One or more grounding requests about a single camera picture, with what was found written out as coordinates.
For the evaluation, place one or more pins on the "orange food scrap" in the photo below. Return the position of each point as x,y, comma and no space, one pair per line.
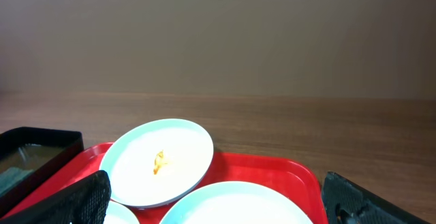
160,160

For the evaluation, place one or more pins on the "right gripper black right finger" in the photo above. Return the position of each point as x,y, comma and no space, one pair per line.
345,202

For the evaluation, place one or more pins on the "black water basin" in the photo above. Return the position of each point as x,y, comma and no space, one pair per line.
30,156

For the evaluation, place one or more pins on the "light blue plate with scrap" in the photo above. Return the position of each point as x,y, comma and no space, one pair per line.
129,162

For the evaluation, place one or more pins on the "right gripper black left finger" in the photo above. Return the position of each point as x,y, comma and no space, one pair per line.
84,202

